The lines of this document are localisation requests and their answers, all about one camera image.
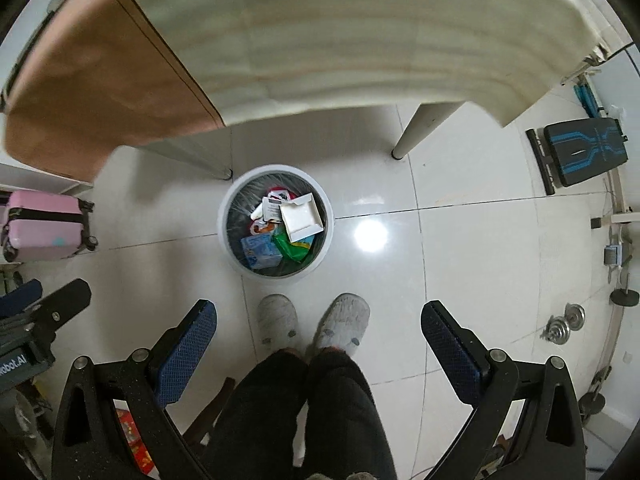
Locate left grey slipper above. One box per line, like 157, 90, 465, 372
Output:
257, 294, 298, 352

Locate green snack bag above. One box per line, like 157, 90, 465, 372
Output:
271, 226, 314, 263

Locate pink brown tablecloth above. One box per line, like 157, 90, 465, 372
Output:
4, 0, 224, 182

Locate silver dumbbell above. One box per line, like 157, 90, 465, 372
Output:
541, 304, 586, 346

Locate grey slipper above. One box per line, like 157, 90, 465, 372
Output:
257, 294, 298, 352
314, 292, 371, 356

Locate white trash bin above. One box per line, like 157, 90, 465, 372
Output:
218, 165, 334, 282

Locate striped cream tablecloth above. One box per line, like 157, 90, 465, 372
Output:
134, 0, 601, 125

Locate pink suitcase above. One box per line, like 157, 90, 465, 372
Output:
1, 190, 99, 263

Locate red yellow box on floor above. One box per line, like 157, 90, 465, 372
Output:
116, 408, 154, 476

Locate person's black trouser legs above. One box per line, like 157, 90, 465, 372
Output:
202, 350, 397, 479

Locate blue tissue packet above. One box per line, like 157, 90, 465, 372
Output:
241, 233, 283, 271

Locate red white snack bag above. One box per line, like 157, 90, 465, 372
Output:
250, 188, 296, 235

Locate right grey slipper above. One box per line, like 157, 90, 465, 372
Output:
314, 292, 371, 356

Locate black blue exercise board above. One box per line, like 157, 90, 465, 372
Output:
525, 117, 628, 196

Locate white table leg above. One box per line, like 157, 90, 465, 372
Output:
390, 102, 463, 160
138, 136, 233, 181

